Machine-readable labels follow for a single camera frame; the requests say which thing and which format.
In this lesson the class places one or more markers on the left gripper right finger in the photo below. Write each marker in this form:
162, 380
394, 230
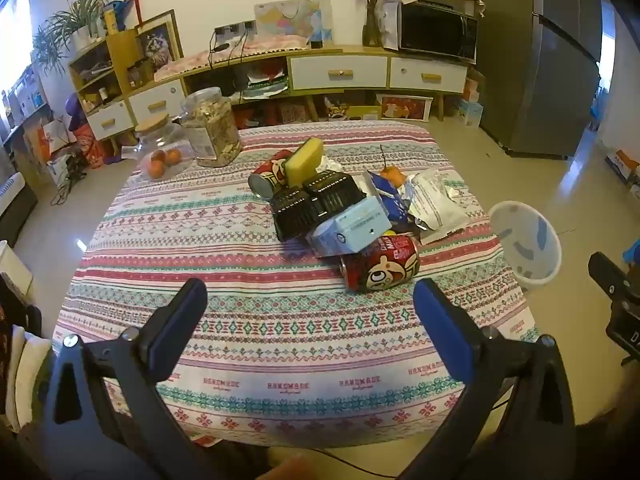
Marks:
514, 418

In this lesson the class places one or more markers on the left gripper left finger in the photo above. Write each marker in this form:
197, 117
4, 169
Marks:
104, 418

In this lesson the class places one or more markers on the white foil snack bag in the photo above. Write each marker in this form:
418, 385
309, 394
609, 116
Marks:
430, 208

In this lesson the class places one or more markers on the red milk can front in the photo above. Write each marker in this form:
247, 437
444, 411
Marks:
389, 261

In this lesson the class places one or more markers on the red milk can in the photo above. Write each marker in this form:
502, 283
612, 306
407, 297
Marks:
269, 178
389, 261

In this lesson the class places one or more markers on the light blue mask box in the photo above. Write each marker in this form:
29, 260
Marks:
352, 230

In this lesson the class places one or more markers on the black plastic tray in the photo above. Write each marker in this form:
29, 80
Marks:
331, 192
295, 212

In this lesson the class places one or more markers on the yellow green sponge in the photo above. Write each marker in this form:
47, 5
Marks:
303, 163

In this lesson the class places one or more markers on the white plastic trash bin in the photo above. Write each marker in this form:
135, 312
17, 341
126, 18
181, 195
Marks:
530, 244

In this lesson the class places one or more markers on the cardboard box blue orange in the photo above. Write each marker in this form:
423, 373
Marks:
625, 168

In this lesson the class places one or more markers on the grey refrigerator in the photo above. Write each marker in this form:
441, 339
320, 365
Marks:
540, 63

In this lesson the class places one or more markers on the patterned striped tablecloth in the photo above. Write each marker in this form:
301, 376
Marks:
284, 354

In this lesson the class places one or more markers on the glass jar with oranges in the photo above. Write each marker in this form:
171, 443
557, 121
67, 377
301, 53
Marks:
162, 151

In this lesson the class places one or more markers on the red framed picture on floor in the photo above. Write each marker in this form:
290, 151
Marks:
396, 106

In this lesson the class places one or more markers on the black microwave oven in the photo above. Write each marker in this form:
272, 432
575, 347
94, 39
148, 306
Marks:
425, 27

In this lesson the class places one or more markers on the clear jar with nuts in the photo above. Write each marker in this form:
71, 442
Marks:
208, 121

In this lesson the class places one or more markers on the long wooden tv cabinet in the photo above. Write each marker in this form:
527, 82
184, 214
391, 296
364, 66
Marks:
308, 72

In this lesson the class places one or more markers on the yellow shelf unit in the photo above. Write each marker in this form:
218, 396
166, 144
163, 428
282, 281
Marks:
100, 72

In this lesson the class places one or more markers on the vase with dry twigs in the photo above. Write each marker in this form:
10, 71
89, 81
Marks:
372, 5

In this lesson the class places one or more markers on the framed cat picture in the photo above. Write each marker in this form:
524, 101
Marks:
159, 40

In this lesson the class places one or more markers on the colourful map board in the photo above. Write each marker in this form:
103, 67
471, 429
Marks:
311, 19

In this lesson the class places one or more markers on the potted green plant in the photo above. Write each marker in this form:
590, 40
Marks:
53, 36

